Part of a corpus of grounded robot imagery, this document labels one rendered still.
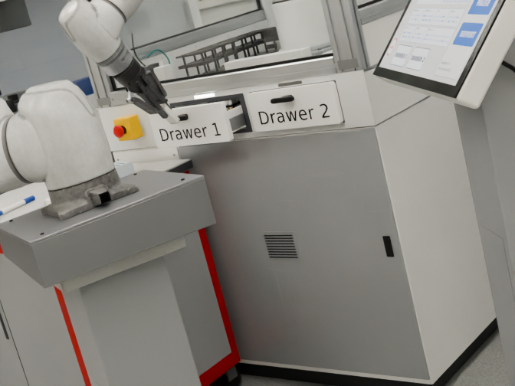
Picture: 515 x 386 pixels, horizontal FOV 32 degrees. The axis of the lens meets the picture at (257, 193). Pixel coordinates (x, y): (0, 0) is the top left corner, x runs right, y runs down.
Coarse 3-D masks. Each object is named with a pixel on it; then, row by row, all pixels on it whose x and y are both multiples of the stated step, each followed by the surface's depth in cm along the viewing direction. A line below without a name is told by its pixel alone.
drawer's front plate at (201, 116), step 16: (176, 112) 258; (192, 112) 254; (208, 112) 250; (224, 112) 247; (160, 128) 264; (176, 128) 260; (192, 128) 256; (208, 128) 252; (224, 128) 248; (160, 144) 266; (176, 144) 262; (192, 144) 258
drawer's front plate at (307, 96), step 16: (256, 96) 248; (272, 96) 245; (304, 96) 238; (320, 96) 235; (336, 96) 233; (256, 112) 250; (272, 112) 247; (288, 112) 243; (320, 112) 237; (336, 112) 234; (256, 128) 252; (272, 128) 249; (288, 128) 245
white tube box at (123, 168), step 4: (116, 164) 272; (120, 164) 271; (124, 164) 268; (128, 164) 268; (132, 164) 269; (116, 168) 266; (120, 168) 267; (124, 168) 268; (128, 168) 268; (132, 168) 269; (120, 172) 267; (124, 172) 268; (128, 172) 268; (132, 172) 269; (120, 176) 267; (124, 176) 268
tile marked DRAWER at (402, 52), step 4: (400, 44) 194; (404, 44) 191; (400, 48) 192; (404, 48) 190; (408, 48) 187; (396, 52) 194; (400, 52) 191; (404, 52) 189; (408, 52) 186; (396, 56) 193; (400, 56) 190; (404, 56) 188; (392, 60) 194; (396, 60) 192; (400, 60) 189; (404, 60) 187; (392, 64) 193; (396, 64) 190; (400, 64) 188
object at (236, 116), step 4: (236, 108) 254; (240, 108) 255; (228, 112) 251; (232, 112) 253; (236, 112) 254; (240, 112) 255; (228, 116) 251; (232, 116) 252; (236, 116) 253; (240, 116) 255; (232, 120) 252; (236, 120) 253; (240, 120) 255; (244, 120) 256; (232, 124) 252; (236, 124) 253; (240, 124) 254; (244, 124) 256; (232, 128) 252; (236, 128) 253; (240, 128) 255
